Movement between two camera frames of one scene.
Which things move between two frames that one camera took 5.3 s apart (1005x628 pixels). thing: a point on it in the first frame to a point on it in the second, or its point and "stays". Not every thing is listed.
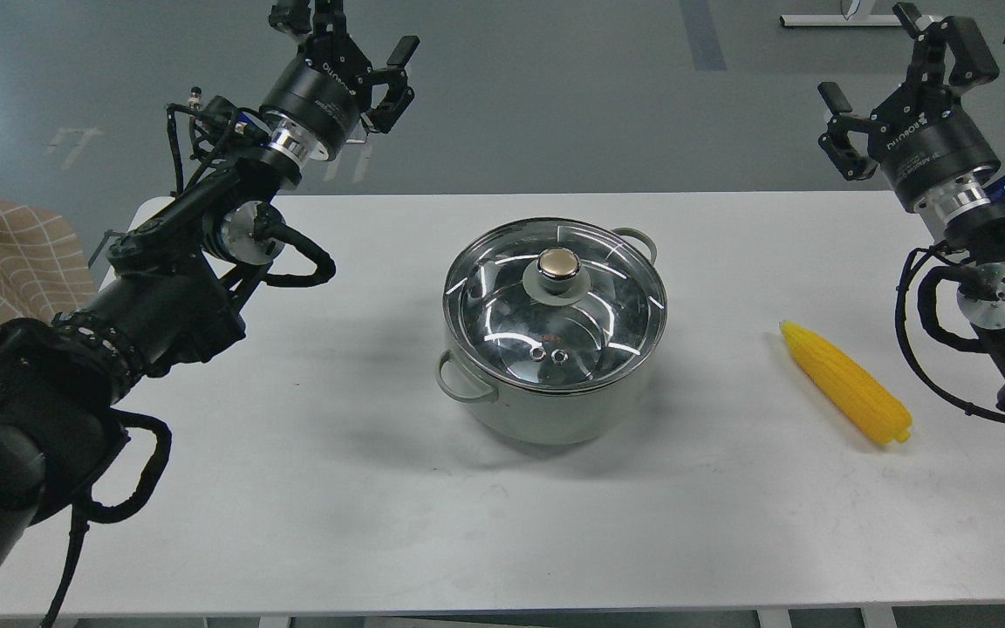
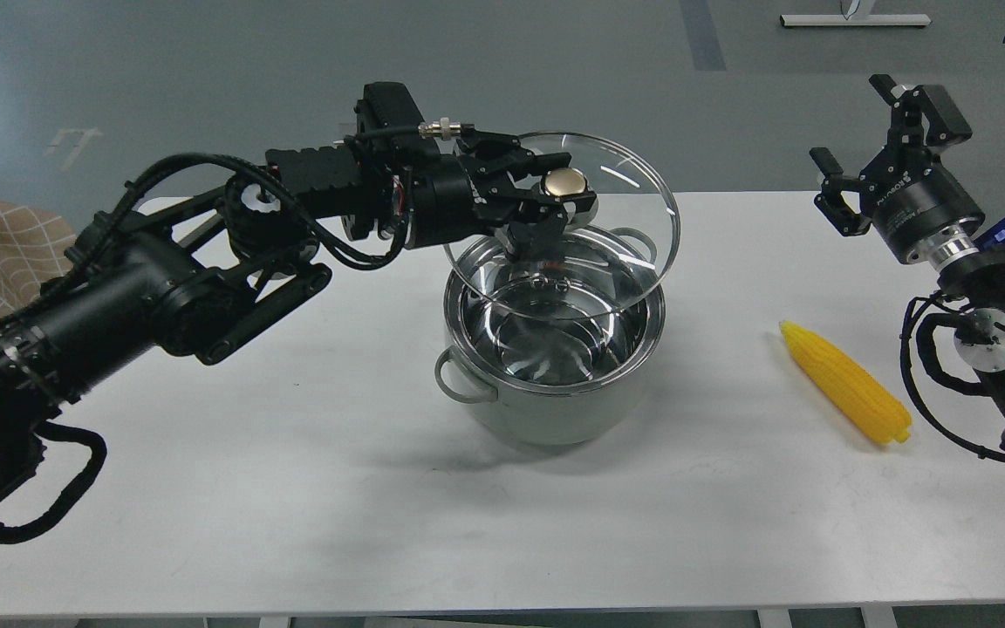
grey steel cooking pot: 551,322 stays
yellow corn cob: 878,413 stays
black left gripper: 317,105 to 456,198
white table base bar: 838,20 stays
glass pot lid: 555,304 to 615,254
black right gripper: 938,158 to 919,208
